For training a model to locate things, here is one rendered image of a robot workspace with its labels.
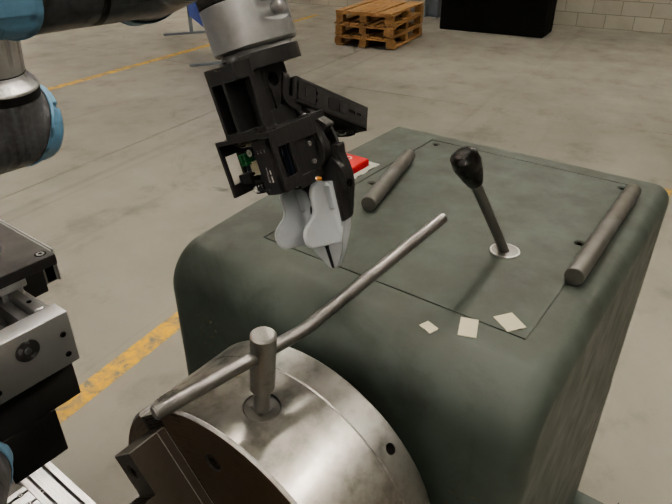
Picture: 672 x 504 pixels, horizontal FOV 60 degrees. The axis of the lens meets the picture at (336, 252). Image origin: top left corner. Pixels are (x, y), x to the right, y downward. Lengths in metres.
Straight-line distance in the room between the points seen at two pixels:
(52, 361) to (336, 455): 0.54
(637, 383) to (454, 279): 2.01
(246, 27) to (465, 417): 0.39
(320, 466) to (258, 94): 0.32
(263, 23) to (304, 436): 0.35
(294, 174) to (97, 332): 2.36
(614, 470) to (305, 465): 1.83
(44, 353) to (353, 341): 0.50
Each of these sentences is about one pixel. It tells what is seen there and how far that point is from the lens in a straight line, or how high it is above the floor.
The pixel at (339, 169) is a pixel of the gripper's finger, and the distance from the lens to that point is 0.53.
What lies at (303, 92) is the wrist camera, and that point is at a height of 1.48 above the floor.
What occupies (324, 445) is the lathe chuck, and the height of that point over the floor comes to 1.22.
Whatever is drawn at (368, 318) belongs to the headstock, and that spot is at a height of 1.25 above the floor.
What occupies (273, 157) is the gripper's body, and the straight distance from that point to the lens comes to 0.50.
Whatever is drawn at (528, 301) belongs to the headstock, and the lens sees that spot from 0.66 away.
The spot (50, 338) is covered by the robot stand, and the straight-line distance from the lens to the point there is 0.94.
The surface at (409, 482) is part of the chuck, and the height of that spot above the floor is 1.16.
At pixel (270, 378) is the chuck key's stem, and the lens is 0.50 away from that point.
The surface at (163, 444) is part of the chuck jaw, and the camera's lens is 0.60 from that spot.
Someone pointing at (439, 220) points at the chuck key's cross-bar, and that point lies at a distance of 0.60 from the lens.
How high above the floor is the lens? 1.62
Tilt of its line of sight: 31 degrees down
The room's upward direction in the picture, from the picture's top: straight up
